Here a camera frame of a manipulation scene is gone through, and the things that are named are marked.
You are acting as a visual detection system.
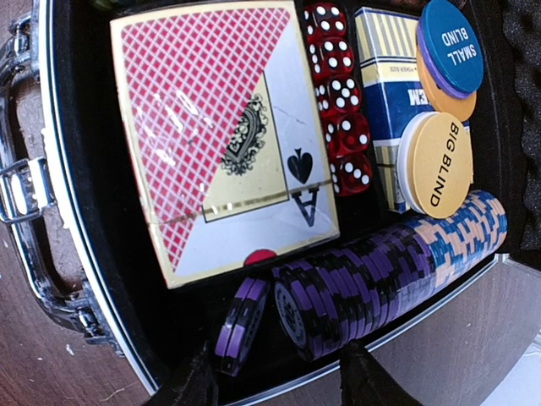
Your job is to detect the purple small blind button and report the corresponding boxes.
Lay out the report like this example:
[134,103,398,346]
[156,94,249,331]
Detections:
[417,22,472,100]

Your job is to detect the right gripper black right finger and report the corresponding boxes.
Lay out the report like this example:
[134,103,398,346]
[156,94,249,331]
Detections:
[340,340,418,406]

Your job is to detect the row of red dice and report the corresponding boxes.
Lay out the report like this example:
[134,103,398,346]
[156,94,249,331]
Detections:
[303,2,373,196]

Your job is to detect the orange big blind button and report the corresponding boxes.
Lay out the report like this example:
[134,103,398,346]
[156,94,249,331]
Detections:
[417,47,477,122]

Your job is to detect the red card deck box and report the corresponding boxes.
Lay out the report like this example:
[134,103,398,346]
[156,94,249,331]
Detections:
[110,1,340,288]

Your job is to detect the pink-blue poker chip stack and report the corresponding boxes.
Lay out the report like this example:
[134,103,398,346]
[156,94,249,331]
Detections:
[407,190,508,292]

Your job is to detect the blue small blind button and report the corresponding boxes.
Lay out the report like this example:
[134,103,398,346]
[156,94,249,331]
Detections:
[418,1,484,93]

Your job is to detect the aluminium poker case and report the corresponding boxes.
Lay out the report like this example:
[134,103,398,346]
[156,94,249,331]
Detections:
[1,1,540,390]

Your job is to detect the white dealer button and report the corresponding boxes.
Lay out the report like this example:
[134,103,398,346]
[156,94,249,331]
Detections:
[396,112,436,214]

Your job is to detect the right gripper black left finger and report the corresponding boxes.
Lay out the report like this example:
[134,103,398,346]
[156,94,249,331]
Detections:
[147,342,219,406]

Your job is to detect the purple poker chip stack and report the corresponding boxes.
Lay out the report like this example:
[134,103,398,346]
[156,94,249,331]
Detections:
[272,226,436,361]

